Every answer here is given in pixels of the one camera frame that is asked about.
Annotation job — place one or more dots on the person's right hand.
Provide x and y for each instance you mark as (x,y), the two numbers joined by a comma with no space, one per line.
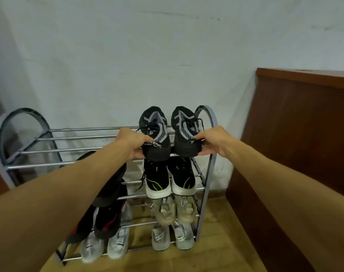
(217,140)

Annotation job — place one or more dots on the person's left hand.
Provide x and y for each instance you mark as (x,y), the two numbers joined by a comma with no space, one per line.
(129,143)

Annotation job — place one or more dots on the person's right thumb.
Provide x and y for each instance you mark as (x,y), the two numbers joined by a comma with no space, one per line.
(203,135)

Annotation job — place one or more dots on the person's left thumb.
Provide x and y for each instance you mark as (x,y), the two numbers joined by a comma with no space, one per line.
(143,137)

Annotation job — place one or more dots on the black knit sneaker grey stripes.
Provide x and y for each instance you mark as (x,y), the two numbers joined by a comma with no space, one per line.
(184,124)
(157,130)

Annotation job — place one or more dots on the person's right forearm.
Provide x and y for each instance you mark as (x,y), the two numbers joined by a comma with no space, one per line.
(288,195)

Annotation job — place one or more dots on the person's left forearm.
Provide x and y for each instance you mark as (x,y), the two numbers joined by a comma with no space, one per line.
(55,203)

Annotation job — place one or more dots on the black sneaker white sole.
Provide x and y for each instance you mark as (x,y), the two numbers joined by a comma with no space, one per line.
(181,175)
(157,178)

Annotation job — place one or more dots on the plain black shoe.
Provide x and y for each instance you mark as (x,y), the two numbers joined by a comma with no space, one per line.
(112,186)

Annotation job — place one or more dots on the beige sneaker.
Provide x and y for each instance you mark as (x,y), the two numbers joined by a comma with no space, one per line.
(164,211)
(186,208)

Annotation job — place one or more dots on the black shoe red trim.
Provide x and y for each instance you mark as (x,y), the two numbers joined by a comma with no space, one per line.
(109,218)
(81,226)

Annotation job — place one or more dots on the brown wooden cabinet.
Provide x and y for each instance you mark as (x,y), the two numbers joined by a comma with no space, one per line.
(296,124)

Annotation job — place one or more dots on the white mesh sneaker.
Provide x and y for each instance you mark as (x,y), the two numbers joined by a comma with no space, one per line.
(160,236)
(183,236)

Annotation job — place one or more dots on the grey metal shoe rack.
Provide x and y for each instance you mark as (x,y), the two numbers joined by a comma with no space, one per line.
(27,151)

